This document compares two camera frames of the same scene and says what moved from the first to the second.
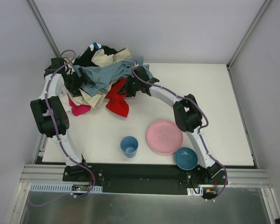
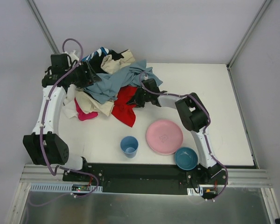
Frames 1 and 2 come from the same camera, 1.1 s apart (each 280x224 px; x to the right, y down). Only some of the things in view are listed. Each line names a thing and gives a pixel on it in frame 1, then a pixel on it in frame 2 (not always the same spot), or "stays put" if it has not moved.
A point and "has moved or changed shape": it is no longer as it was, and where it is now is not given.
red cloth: x=118 y=102 has moved or changed shape
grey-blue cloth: x=99 y=77 has moved or changed shape
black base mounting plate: x=148 y=179 stays put
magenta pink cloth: x=79 y=109 to x=82 y=115
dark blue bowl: x=186 y=158 stays put
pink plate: x=164 y=136 stays put
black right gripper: x=127 y=88 to x=140 y=97
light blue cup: x=129 y=145 stays put
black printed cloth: x=84 y=58 has moved or changed shape
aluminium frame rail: x=44 y=173 stays put
